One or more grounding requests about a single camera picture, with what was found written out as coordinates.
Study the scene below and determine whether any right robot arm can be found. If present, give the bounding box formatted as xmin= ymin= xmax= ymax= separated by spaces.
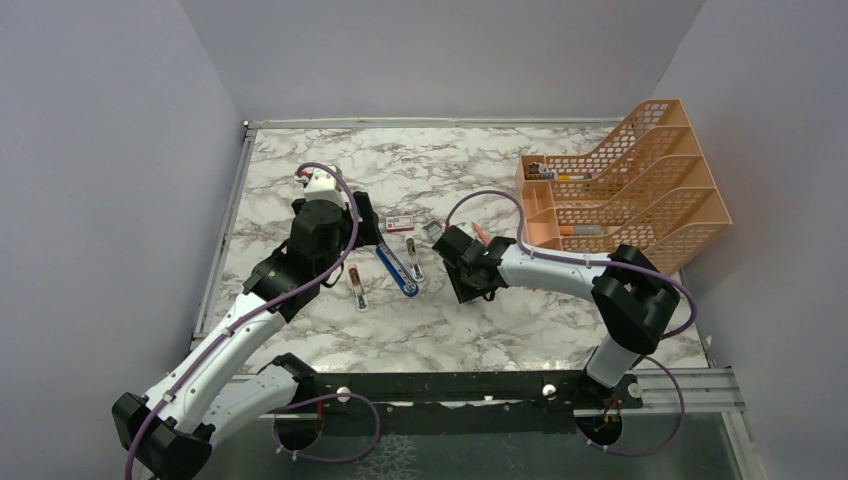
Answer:
xmin=433 ymin=226 xmax=680 ymax=407

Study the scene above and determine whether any red white staple box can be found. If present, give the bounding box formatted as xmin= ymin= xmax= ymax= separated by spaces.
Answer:
xmin=385 ymin=215 xmax=415 ymax=232

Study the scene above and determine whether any yellow capped marker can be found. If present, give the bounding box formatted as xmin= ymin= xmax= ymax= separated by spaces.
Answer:
xmin=557 ymin=174 xmax=592 ymax=181

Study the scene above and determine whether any blue stapler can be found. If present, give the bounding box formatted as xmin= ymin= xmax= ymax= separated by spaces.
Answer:
xmin=375 ymin=243 xmax=419 ymax=298

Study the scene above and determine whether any salmon pink pen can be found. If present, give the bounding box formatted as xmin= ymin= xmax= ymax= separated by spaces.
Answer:
xmin=472 ymin=222 xmax=490 ymax=245

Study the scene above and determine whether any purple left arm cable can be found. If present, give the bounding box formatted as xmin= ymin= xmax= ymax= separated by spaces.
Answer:
xmin=124 ymin=162 xmax=383 ymax=480

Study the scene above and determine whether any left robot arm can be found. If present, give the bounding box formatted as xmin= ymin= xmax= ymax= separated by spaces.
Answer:
xmin=112 ymin=191 xmax=382 ymax=479

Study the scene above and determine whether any peach plastic file organizer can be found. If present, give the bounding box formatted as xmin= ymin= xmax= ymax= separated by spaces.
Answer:
xmin=515 ymin=99 xmax=732 ymax=274

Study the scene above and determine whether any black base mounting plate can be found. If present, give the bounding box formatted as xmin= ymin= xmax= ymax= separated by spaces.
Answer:
xmin=271 ymin=370 xmax=643 ymax=437

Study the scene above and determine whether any grey staple strips tray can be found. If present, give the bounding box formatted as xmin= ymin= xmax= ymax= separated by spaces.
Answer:
xmin=424 ymin=221 xmax=444 ymax=243

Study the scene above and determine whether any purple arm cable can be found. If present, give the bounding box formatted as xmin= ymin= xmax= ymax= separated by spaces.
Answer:
xmin=124 ymin=162 xmax=383 ymax=480
xmin=445 ymin=190 xmax=700 ymax=458

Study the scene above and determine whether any grey eraser in organizer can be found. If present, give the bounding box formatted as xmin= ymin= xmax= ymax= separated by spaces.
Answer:
xmin=559 ymin=225 xmax=605 ymax=236

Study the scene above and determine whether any small pink stapler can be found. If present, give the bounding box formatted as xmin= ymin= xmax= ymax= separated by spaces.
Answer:
xmin=348 ymin=265 xmax=368 ymax=312

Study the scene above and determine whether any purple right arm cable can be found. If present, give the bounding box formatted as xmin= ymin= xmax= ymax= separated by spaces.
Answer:
xmin=445 ymin=190 xmax=700 ymax=458

